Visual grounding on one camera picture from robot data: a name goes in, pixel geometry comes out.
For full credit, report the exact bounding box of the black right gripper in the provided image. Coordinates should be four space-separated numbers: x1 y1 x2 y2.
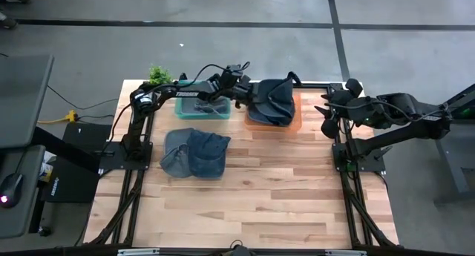
314 77 364 140

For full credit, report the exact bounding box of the dark blue denim cap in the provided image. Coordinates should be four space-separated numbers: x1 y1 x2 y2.
253 70 302 118
186 128 232 180

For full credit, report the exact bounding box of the blue denim baseball cap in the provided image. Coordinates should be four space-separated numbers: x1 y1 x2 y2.
246 102 297 128

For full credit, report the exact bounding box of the light grey baseball cap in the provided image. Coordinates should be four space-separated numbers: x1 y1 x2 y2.
184 96 230 115

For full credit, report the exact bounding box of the grey-blue baseball cap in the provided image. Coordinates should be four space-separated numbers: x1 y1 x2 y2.
159 128 196 179

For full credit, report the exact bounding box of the orange plastic bin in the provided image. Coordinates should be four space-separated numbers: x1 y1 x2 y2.
243 91 304 133

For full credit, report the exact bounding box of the teal plastic bin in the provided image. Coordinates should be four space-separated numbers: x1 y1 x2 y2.
174 79 232 120

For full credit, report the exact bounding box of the green plant in white pot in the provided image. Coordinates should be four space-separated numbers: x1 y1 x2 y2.
148 65 174 86

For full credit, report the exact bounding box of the black box with white logo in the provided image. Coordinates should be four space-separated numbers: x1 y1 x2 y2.
40 122 114 204

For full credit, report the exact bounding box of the white crumpled bag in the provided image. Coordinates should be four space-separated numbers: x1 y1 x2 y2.
38 151 56 183

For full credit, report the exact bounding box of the black computer mouse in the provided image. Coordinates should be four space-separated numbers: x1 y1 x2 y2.
0 172 24 209

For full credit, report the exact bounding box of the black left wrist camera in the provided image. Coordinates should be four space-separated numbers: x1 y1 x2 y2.
221 64 243 88

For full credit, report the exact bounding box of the thin black camera cable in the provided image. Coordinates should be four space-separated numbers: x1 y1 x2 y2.
177 61 252 91

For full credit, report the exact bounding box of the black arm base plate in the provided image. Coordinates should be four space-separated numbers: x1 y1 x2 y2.
99 141 154 172
332 141 387 174

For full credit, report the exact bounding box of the black braided cable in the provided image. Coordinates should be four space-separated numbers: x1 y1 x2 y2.
102 102 134 155

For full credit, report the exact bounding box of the silver frame bracket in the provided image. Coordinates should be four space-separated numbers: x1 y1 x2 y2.
324 249 367 256
117 248 161 256

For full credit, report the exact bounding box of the small black camera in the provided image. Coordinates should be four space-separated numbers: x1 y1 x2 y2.
221 240 256 256

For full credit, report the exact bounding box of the black aluminium table frame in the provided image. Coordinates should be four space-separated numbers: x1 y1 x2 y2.
0 81 475 256

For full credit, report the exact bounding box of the thin black floor cable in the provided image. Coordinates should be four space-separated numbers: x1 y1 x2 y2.
46 84 120 111

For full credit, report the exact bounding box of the yellow power cable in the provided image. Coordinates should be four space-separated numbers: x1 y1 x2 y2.
36 110 80 125

